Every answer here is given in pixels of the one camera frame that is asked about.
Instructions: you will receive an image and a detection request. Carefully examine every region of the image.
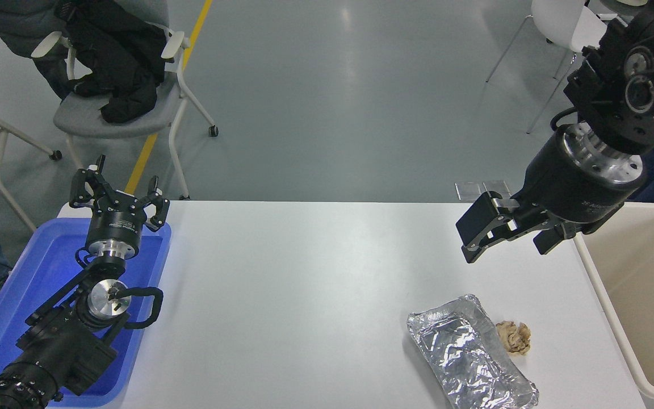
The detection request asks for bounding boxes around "crumpled tan paper ball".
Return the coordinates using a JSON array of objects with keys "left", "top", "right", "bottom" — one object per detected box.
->
[{"left": 495, "top": 320, "right": 532, "bottom": 356}]

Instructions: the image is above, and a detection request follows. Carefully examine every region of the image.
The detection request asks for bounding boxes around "blue plastic tray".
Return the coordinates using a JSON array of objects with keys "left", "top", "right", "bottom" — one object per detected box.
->
[{"left": 0, "top": 218, "right": 172, "bottom": 408}]

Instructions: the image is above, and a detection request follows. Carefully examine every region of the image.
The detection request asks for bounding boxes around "large pale bin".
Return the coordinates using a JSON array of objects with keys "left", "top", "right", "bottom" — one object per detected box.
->
[{"left": 572, "top": 203, "right": 654, "bottom": 402}]

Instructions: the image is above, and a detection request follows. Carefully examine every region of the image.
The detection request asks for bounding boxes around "black jacket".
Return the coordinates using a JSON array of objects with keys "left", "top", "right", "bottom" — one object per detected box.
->
[{"left": 54, "top": 0, "right": 167, "bottom": 124}]

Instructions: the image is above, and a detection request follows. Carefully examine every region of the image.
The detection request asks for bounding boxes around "white shell chair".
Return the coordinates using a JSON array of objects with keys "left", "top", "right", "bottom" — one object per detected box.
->
[{"left": 486, "top": 0, "right": 609, "bottom": 135}]

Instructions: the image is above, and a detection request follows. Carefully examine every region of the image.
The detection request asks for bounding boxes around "metal floor plate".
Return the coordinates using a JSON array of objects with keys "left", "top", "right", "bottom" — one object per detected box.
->
[
  {"left": 455, "top": 182, "right": 484, "bottom": 202},
  {"left": 483, "top": 180, "right": 513, "bottom": 200}
]

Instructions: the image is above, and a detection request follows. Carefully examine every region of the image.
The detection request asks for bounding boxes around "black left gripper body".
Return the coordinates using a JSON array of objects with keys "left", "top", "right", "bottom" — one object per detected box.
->
[{"left": 85, "top": 192, "right": 148, "bottom": 247}]

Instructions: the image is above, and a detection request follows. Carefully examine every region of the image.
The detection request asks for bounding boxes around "silver foil plate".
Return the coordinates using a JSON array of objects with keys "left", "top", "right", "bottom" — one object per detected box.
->
[{"left": 406, "top": 294, "right": 539, "bottom": 409}]

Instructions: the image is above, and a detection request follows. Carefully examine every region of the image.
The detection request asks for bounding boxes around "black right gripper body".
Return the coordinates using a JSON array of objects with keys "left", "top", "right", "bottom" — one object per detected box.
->
[{"left": 517, "top": 130, "right": 645, "bottom": 235}]

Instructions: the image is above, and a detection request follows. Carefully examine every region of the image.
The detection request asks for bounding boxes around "grey chair with white frame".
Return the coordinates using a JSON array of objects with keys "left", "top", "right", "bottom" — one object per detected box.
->
[{"left": 31, "top": 23, "right": 219, "bottom": 201}]

